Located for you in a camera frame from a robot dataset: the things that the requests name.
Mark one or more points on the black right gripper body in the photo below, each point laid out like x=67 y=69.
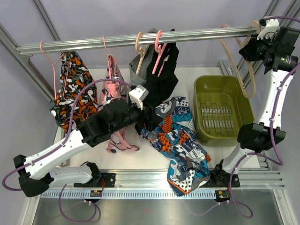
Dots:
x=257 y=48

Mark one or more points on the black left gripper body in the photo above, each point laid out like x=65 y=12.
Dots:
x=147 y=122

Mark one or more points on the blue orange skull shorts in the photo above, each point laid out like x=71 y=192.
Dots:
x=175 y=139

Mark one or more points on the pink plastic hanger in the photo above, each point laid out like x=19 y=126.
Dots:
x=158 y=53

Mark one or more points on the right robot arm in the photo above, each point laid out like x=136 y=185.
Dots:
x=274 y=49

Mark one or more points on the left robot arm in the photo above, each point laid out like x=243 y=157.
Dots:
x=40 y=172

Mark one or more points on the grey shorts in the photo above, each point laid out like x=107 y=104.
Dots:
x=141 y=78

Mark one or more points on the pink patterned shorts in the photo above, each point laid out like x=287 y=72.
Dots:
x=111 y=90

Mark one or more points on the beige wooden hanger with grey shorts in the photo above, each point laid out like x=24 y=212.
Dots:
x=139 y=50

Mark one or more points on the orange black camouflage shorts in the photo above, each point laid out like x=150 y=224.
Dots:
x=74 y=76

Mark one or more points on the thin pink hanger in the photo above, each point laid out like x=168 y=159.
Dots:
x=106 y=49
x=53 y=64

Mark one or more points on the thin pink left hanger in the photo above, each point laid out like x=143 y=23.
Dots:
x=53 y=64

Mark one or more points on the olive green plastic basket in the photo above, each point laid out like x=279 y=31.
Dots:
x=220 y=109

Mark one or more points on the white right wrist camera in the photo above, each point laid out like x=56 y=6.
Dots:
x=269 y=27

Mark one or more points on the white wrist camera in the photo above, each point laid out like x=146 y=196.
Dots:
x=137 y=95
x=269 y=27

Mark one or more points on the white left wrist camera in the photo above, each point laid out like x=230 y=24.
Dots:
x=137 y=95

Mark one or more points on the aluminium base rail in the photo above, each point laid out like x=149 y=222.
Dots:
x=156 y=179

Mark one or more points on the slotted cable duct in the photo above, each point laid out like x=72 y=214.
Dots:
x=109 y=194

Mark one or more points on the aluminium hanging rail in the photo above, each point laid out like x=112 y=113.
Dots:
x=129 y=40

